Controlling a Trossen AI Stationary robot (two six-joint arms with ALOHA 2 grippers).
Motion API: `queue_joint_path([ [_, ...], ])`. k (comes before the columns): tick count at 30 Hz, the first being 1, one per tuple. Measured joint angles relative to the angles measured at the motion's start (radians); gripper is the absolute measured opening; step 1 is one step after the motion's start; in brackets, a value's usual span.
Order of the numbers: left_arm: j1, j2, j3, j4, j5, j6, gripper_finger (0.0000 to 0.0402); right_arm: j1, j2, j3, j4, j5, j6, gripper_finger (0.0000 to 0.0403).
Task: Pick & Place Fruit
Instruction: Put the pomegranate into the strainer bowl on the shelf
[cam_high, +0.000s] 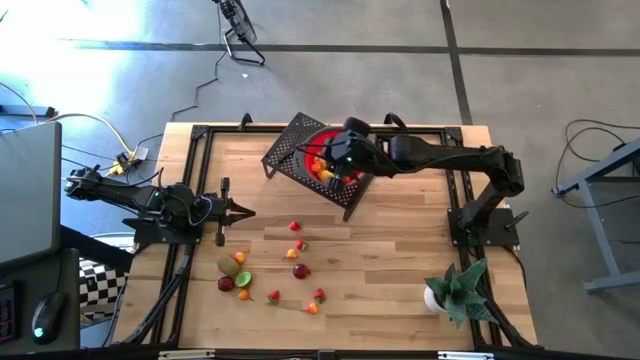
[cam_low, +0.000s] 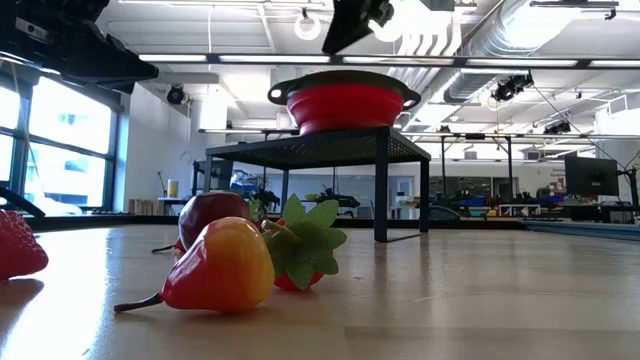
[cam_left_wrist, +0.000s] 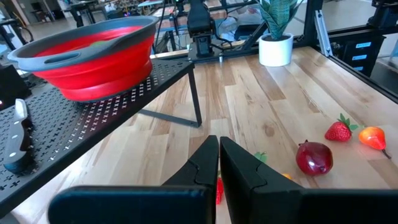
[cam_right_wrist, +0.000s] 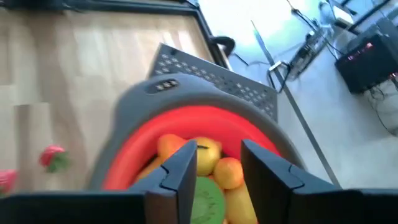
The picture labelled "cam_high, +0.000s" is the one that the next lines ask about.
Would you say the black floor cable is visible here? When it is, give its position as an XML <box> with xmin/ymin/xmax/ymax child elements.
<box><xmin>549</xmin><ymin>118</ymin><xmax>640</xmax><ymax>217</ymax></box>

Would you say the silver aluminium bar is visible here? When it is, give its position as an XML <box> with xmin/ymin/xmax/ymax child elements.
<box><xmin>438</xmin><ymin>351</ymin><xmax>495</xmax><ymax>360</ymax></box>
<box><xmin>159</xmin><ymin>349</ymin><xmax>216</xmax><ymax>359</ymax></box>

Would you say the dark grey side desk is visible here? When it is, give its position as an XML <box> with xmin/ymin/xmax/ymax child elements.
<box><xmin>0</xmin><ymin>247</ymin><xmax>82</xmax><ymax>357</ymax></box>

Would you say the black floor fan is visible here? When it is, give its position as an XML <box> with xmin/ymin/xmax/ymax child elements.
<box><xmin>212</xmin><ymin>0</ymin><xmax>267</xmax><ymax>67</ymax></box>

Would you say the black aluminium table frame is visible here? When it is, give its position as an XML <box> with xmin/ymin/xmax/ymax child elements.
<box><xmin>112</xmin><ymin>112</ymin><xmax>539</xmax><ymax>351</ymax></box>

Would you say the black perforated metal shelf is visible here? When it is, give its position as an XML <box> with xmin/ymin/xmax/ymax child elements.
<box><xmin>261</xmin><ymin>111</ymin><xmax>376</xmax><ymax>224</ymax></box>

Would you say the power strip with yellow plug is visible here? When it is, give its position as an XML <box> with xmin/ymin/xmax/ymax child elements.
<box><xmin>107</xmin><ymin>144</ymin><xmax>151</xmax><ymax>176</ymax></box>

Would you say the red collapsible colander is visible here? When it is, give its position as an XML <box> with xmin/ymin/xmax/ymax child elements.
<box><xmin>298</xmin><ymin>128</ymin><xmax>369</xmax><ymax>187</ymax></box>

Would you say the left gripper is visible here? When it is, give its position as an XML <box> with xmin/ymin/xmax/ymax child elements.
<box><xmin>195</xmin><ymin>177</ymin><xmax>257</xmax><ymax>247</ymax></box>

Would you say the cream power cable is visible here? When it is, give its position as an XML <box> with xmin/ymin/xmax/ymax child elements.
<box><xmin>0</xmin><ymin>79</ymin><xmax>136</xmax><ymax>184</ymax></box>

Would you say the black white checkered cloth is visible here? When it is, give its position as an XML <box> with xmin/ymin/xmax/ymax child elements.
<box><xmin>78</xmin><ymin>257</ymin><xmax>132</xmax><ymax>321</ymax></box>

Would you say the black fan cable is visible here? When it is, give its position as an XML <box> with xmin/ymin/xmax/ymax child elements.
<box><xmin>137</xmin><ymin>4</ymin><xmax>224</xmax><ymax>149</ymax></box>

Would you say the black keyboard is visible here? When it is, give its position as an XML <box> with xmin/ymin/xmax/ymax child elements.
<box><xmin>0</xmin><ymin>282</ymin><xmax>22</xmax><ymax>346</ymax></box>

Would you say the grey laptop lid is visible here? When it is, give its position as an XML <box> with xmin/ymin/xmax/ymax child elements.
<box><xmin>0</xmin><ymin>121</ymin><xmax>63</xmax><ymax>266</ymax></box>

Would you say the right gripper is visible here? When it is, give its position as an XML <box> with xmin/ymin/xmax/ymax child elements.
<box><xmin>322</xmin><ymin>116</ymin><xmax>381</xmax><ymax>194</ymax></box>

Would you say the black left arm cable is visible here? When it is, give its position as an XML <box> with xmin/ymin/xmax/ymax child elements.
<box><xmin>185</xmin><ymin>196</ymin><xmax>215</xmax><ymax>227</ymax></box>

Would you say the snake plant in white pot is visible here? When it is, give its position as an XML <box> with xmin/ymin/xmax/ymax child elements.
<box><xmin>423</xmin><ymin>257</ymin><xmax>500</xmax><ymax>330</ymax></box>

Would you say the grey metal table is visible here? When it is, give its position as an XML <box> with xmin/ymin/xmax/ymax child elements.
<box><xmin>552</xmin><ymin>137</ymin><xmax>640</xmax><ymax>294</ymax></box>

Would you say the black computer mouse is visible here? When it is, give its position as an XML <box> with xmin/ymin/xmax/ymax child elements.
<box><xmin>30</xmin><ymin>291</ymin><xmax>67</xmax><ymax>346</ymax></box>

